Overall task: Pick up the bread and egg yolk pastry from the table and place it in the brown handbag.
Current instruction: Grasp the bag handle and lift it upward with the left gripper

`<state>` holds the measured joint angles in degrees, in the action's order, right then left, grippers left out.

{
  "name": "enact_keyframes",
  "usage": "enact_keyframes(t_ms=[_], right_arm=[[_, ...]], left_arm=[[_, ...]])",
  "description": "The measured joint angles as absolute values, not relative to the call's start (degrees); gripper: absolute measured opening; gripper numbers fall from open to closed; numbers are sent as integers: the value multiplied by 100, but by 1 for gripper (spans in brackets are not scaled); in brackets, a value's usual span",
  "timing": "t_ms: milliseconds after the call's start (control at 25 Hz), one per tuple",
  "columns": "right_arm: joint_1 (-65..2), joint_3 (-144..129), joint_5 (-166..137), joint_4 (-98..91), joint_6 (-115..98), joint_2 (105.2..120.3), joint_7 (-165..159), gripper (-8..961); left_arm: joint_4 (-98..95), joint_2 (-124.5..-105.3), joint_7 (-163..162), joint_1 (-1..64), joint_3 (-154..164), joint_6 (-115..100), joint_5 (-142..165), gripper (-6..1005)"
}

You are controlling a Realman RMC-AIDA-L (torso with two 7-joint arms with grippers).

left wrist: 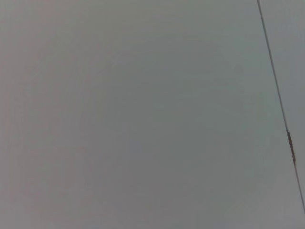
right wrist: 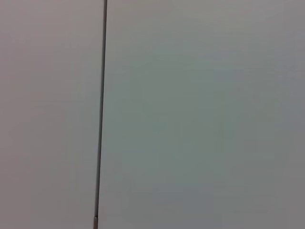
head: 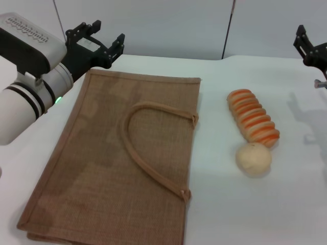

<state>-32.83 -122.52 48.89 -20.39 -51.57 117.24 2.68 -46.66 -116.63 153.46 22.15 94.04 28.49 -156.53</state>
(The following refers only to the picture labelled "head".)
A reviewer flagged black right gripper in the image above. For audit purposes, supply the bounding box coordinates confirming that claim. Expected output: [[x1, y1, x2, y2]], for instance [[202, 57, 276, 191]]
[[293, 24, 327, 77]]

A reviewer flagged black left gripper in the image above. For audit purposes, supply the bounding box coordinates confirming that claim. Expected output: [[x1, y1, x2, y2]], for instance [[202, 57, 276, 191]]
[[62, 20, 126, 83]]

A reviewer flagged orange striped bread loaf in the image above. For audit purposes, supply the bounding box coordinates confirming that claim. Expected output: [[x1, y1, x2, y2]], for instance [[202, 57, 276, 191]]
[[226, 88, 281, 149]]

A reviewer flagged brown jute handbag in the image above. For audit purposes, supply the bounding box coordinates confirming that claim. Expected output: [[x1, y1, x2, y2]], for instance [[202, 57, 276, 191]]
[[16, 68, 202, 245]]

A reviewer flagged round egg yolk pastry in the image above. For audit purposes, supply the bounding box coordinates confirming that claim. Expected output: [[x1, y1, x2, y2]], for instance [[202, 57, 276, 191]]
[[235, 142, 272, 177]]

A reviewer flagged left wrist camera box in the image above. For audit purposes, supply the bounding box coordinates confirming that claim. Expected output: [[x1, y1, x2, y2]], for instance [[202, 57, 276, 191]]
[[0, 12, 67, 79]]

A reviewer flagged dark vertical wall strip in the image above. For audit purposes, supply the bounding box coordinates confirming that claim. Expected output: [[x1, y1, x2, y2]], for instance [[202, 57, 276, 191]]
[[221, 0, 236, 60]]

